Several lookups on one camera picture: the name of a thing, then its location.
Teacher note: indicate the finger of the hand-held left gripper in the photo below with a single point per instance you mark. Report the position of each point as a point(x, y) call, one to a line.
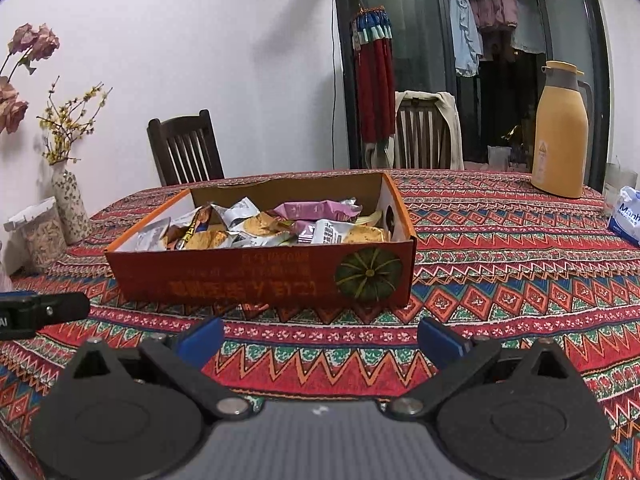
point(62, 307)

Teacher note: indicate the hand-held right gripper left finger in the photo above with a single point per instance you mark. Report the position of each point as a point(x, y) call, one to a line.
point(200, 340)

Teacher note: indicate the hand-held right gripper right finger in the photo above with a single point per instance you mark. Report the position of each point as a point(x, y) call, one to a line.
point(440, 342)

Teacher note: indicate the orange cardboard box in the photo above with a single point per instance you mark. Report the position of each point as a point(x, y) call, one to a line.
point(250, 280)

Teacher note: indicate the pile of mixed snack packets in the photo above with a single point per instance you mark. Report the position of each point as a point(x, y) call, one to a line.
point(260, 227)

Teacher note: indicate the clear plastic storage jar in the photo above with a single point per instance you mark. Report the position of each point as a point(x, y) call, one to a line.
point(45, 240)

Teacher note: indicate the floral ceramic vase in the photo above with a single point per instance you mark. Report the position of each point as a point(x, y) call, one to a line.
point(70, 205)

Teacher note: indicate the mauve snack packet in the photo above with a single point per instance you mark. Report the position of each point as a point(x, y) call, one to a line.
point(315, 208)

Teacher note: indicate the yellow flower branches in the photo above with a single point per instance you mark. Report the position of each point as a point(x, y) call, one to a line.
point(62, 125)

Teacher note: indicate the small white plastic container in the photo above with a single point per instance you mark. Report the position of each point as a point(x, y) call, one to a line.
point(499, 157)

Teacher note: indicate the dark wooden chair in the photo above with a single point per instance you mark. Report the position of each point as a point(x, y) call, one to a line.
point(180, 127)

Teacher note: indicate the chair with draped cloth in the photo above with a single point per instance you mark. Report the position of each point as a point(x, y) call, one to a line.
point(450, 125)

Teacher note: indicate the white blue tissue pack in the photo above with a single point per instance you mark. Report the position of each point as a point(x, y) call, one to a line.
point(627, 215)

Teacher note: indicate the brown wooden chair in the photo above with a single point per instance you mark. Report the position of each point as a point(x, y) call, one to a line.
point(420, 110)

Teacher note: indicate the clear plastic cup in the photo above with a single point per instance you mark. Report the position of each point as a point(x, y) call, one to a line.
point(617, 185)

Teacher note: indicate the yellow thermos jug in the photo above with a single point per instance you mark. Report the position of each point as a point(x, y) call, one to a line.
point(560, 135)

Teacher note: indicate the red hanging tassel decoration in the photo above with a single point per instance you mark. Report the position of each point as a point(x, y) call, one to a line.
point(377, 85)

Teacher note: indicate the pink dried flowers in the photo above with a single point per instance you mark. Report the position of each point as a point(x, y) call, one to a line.
point(35, 40)

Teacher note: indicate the light blue hanging shirt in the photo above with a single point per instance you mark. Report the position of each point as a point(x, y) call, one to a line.
point(465, 35)

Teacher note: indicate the white lace hanging garment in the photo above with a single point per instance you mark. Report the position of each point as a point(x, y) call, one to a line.
point(530, 35)

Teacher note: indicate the pink hanging garment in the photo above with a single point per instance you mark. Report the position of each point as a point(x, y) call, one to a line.
point(495, 5)

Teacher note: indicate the dark sliding door frame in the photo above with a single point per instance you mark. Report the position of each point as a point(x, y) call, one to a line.
point(597, 60)

